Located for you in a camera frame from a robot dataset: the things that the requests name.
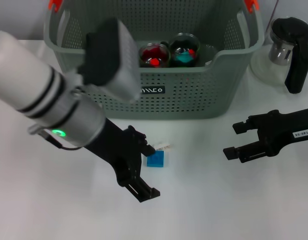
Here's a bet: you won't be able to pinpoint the grey left wrist cable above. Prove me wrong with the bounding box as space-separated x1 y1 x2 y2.
27 124 82 151

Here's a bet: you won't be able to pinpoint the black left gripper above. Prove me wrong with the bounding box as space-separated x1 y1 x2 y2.
82 117 161 204

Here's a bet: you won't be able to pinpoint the thin dark wall strip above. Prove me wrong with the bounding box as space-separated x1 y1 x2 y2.
269 0 280 26

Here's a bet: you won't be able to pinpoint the blue square toy plate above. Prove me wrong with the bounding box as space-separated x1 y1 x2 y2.
146 150 166 168

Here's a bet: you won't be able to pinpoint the glass teapot black handle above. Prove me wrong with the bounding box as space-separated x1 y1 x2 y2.
250 16 308 95

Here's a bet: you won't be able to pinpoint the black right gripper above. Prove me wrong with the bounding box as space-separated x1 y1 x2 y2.
223 107 308 164

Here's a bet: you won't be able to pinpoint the cyan square toy plate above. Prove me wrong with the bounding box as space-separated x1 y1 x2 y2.
175 51 196 63

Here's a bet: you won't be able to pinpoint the grey perforated storage bin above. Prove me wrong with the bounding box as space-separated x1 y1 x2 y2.
43 0 266 120

